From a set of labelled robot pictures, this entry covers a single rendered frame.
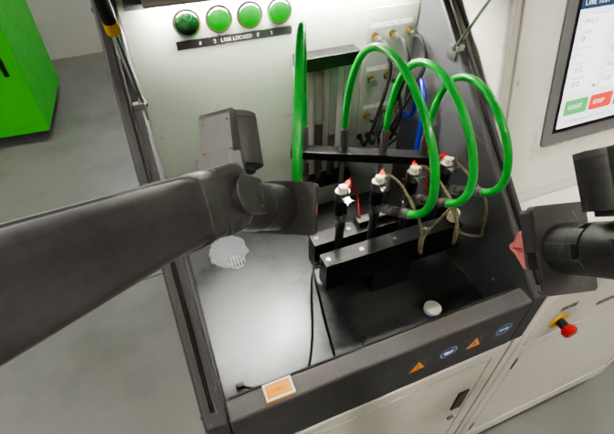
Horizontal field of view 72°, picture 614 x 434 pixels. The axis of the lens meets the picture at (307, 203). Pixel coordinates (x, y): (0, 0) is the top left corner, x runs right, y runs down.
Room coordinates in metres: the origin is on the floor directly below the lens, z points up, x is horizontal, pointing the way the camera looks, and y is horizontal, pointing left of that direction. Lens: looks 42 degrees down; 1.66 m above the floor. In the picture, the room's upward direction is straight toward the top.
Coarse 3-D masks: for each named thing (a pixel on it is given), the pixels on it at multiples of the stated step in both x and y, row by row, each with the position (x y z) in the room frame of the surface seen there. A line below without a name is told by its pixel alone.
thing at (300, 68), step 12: (300, 24) 0.64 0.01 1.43; (300, 36) 0.60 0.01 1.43; (300, 48) 0.57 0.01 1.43; (300, 60) 0.55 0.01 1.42; (300, 72) 0.53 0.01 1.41; (300, 84) 0.52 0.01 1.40; (300, 96) 0.50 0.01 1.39; (300, 108) 0.49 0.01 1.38; (300, 120) 0.48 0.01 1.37; (300, 132) 0.46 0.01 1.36; (300, 144) 0.45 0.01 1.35; (300, 156) 0.45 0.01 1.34; (300, 168) 0.44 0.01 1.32; (300, 180) 0.43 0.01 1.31
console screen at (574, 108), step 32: (576, 0) 0.86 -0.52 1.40; (608, 0) 0.89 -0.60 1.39; (576, 32) 0.85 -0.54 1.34; (608, 32) 0.88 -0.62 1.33; (576, 64) 0.85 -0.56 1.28; (608, 64) 0.88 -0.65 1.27; (576, 96) 0.84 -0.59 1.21; (608, 96) 0.87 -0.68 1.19; (544, 128) 0.80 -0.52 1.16; (576, 128) 0.83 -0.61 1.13; (608, 128) 0.87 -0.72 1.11
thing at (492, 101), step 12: (480, 84) 0.68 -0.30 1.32; (492, 96) 0.65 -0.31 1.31; (432, 108) 0.77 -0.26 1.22; (492, 108) 0.63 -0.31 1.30; (432, 120) 0.77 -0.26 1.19; (504, 120) 0.61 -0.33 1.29; (504, 132) 0.60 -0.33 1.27; (420, 144) 0.78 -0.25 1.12; (504, 144) 0.59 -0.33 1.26; (504, 156) 0.58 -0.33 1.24; (504, 168) 0.57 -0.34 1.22; (504, 180) 0.57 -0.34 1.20; (456, 192) 0.65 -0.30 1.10; (480, 192) 0.60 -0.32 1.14; (492, 192) 0.58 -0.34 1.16
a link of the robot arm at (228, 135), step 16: (224, 112) 0.38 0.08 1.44; (240, 112) 0.39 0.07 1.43; (208, 128) 0.37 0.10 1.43; (224, 128) 0.36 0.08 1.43; (240, 128) 0.38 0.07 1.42; (256, 128) 0.39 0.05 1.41; (208, 144) 0.35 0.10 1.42; (224, 144) 0.35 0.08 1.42; (240, 144) 0.36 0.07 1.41; (256, 144) 0.38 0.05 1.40; (208, 160) 0.34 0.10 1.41; (224, 160) 0.34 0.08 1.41; (240, 160) 0.33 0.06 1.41; (256, 160) 0.36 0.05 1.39; (240, 176) 0.29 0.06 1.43; (240, 192) 0.27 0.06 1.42; (256, 192) 0.30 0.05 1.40; (240, 208) 0.27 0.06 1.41; (256, 208) 0.28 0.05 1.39
